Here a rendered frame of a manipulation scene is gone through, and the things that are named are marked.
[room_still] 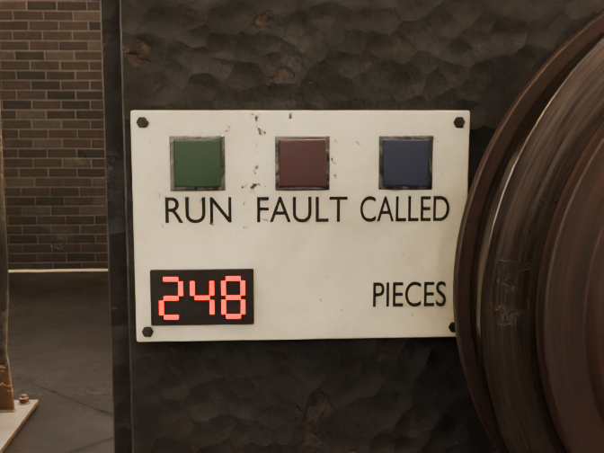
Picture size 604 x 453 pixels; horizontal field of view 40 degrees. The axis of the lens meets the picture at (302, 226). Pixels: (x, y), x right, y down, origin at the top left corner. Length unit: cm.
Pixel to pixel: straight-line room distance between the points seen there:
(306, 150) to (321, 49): 8
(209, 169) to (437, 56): 20
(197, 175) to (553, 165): 26
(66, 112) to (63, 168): 43
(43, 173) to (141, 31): 617
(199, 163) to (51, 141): 617
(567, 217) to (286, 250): 23
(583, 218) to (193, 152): 29
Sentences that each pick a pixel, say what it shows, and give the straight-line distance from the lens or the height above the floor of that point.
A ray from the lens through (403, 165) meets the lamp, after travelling 64.
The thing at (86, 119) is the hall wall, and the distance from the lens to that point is 673.
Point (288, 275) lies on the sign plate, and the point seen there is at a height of 111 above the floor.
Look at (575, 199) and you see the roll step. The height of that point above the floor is 119.
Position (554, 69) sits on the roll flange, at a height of 127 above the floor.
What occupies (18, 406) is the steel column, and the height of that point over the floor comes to 3.
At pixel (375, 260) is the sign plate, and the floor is 112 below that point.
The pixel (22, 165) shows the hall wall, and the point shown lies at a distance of 686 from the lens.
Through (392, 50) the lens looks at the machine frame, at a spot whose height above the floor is 129.
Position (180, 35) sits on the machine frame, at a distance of 66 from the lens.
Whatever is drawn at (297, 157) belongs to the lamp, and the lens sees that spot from 63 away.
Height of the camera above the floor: 124
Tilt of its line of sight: 8 degrees down
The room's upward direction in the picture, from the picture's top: straight up
